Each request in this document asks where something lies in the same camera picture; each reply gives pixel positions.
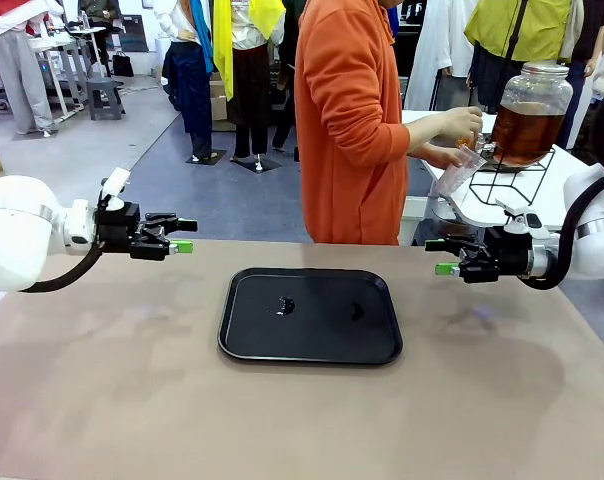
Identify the person's left hand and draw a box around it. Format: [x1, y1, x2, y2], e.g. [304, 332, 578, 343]
[425, 145, 468, 168]

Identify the white standing desk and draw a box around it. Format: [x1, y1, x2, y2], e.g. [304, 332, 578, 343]
[29, 24, 108, 121]

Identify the black handbag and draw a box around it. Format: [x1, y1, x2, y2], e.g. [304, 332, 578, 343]
[111, 49, 135, 79]

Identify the mannequin in navy clothes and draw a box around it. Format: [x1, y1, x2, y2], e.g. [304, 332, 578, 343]
[160, 0, 228, 165]

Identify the person's right forearm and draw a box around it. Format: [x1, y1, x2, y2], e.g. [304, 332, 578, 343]
[405, 113, 451, 150]

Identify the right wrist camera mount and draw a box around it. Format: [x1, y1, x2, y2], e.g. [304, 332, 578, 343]
[495, 198, 552, 236]

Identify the blue hanging scarf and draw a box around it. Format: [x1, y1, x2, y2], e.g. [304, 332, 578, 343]
[189, 0, 216, 74]

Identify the person's right hand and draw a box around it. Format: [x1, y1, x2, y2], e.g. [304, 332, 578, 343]
[445, 106, 483, 146]

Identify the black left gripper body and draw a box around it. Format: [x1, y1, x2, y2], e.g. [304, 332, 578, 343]
[95, 202, 143, 253]

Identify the person in orange hoodie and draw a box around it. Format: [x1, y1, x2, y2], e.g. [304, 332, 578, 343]
[294, 0, 412, 246]

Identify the cardboard box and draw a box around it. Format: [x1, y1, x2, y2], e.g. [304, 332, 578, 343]
[209, 72, 231, 122]

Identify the mannequin in brown skirt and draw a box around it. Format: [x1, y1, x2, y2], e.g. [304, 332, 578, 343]
[226, 0, 283, 174]

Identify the lime green jacket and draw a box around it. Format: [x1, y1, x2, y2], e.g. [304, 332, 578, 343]
[464, 0, 576, 64]

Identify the tall clear iced cup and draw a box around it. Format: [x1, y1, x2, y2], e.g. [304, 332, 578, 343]
[434, 147, 486, 197]

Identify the dark board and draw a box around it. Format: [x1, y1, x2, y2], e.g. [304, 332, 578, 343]
[117, 13, 151, 54]

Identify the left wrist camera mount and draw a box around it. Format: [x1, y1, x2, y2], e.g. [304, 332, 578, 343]
[97, 168, 132, 211]

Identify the black plastic serving tray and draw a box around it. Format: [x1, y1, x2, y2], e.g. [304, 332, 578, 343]
[217, 267, 403, 366]

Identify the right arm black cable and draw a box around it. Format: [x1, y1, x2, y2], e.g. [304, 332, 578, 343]
[519, 79, 604, 291]

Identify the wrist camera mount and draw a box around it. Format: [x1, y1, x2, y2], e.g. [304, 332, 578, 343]
[97, 168, 132, 211]
[495, 198, 552, 236]

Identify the grey plastic stool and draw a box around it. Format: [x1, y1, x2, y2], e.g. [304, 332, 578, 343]
[85, 77, 127, 121]

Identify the dark skirt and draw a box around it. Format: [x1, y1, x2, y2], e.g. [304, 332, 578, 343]
[467, 42, 514, 115]

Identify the white hanging shirt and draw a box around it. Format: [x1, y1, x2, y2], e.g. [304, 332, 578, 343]
[406, 0, 476, 112]

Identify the yellow hanging garment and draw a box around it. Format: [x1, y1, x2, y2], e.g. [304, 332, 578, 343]
[212, 0, 287, 101]

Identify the black wire dispenser stand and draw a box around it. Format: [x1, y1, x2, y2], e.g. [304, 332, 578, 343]
[469, 147, 556, 206]

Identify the glass tea dispenser jar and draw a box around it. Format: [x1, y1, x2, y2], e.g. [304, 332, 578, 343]
[481, 60, 574, 167]

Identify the white side table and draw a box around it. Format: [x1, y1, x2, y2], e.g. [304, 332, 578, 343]
[401, 109, 604, 227]

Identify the white box under table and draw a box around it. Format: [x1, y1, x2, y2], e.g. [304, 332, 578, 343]
[399, 196, 431, 246]

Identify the person in dark clothes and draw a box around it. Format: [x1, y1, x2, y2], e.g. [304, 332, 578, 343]
[78, 0, 121, 76]

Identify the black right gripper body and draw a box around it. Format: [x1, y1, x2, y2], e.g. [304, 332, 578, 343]
[481, 228, 533, 284]

